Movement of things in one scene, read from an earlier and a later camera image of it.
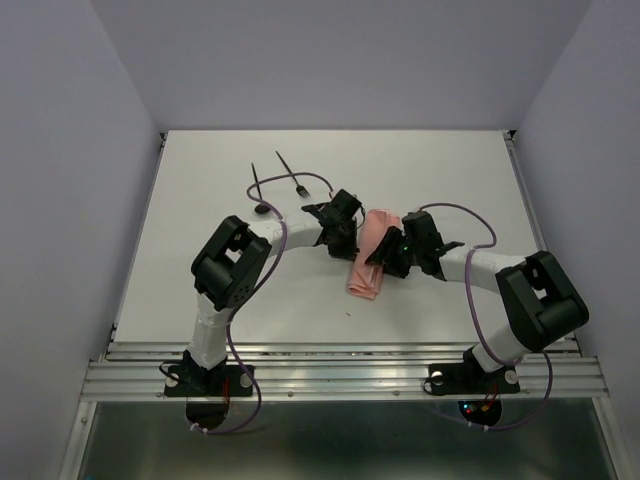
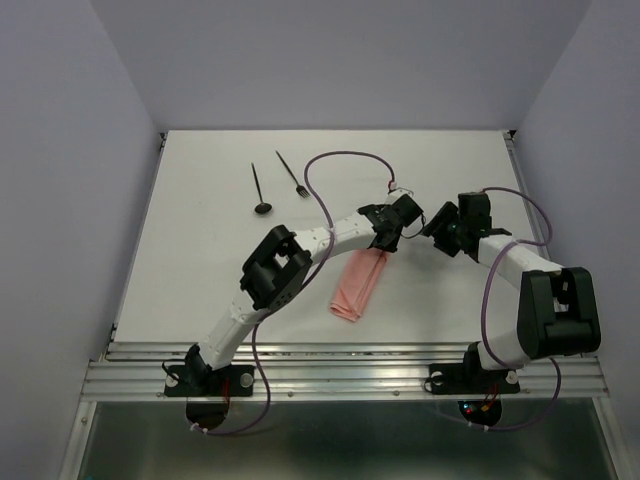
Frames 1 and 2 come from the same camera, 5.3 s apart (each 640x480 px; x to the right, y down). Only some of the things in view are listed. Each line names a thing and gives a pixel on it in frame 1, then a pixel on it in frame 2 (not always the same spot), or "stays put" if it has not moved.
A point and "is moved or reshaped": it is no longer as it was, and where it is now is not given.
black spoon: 260,208 stays put
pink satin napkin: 366,278 is moved or reshaped
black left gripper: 347,252 → 392,246
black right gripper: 390,265 → 447,212
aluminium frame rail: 326,371 stays put
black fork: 300,190 stays put
